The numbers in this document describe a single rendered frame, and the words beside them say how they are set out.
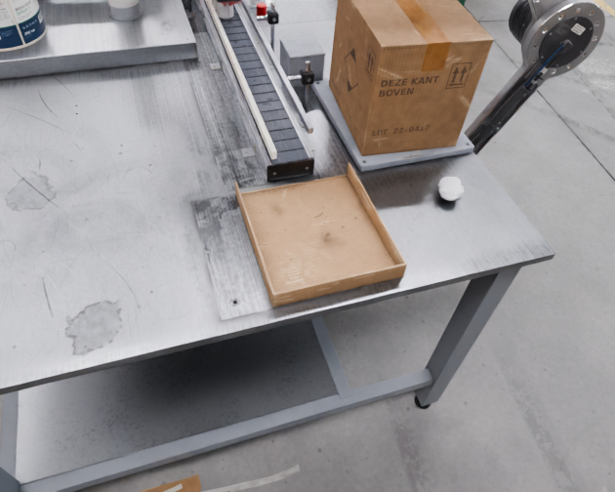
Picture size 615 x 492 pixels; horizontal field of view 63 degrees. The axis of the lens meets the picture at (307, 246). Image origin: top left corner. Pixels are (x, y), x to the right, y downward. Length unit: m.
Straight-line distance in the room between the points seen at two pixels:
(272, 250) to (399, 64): 0.45
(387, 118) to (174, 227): 0.51
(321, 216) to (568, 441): 1.21
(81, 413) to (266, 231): 0.80
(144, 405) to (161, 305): 0.63
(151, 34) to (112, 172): 0.52
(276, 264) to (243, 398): 0.62
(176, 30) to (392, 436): 1.39
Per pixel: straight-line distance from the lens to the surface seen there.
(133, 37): 1.58
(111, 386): 1.58
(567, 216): 2.60
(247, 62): 1.44
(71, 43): 1.59
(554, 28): 1.76
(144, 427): 1.51
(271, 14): 1.48
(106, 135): 1.31
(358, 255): 1.00
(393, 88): 1.10
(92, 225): 1.10
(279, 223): 1.04
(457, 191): 1.14
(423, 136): 1.22
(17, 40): 1.60
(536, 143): 2.96
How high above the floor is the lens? 1.60
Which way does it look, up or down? 50 degrees down
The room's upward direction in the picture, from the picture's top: 5 degrees clockwise
